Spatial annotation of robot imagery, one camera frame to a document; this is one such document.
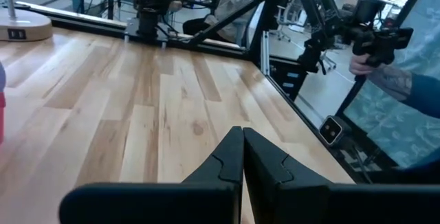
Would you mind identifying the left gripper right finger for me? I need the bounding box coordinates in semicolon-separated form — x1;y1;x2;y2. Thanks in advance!
243;127;440;224

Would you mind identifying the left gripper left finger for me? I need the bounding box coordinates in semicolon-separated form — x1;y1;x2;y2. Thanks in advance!
58;125;245;224

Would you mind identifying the small grey table camera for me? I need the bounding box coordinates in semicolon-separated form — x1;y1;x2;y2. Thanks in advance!
318;115;346;146

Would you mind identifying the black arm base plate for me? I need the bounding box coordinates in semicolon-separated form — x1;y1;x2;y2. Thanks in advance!
124;16;182;48

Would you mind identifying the person's forearm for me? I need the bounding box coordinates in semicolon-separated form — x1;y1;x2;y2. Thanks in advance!
366;65;440;119

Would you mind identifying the pink translucent plastic bin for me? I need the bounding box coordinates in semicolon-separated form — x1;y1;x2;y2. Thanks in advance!
0;91;7;146

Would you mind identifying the black drawer unit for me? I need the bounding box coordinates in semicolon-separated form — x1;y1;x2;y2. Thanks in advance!
269;62;309;102

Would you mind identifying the person's hand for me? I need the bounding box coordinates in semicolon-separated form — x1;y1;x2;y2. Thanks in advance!
349;52;381;77

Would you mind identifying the person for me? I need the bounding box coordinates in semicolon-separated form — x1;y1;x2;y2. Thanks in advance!
181;0;257;43

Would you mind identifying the white shade wooden lamp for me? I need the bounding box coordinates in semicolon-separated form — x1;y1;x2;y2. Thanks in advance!
0;0;54;43

